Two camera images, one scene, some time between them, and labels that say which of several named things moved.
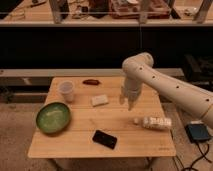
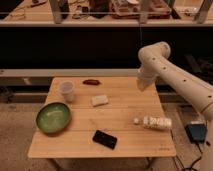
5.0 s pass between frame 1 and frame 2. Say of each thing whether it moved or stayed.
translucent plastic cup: stayed
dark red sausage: stayed
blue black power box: stayed
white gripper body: moved
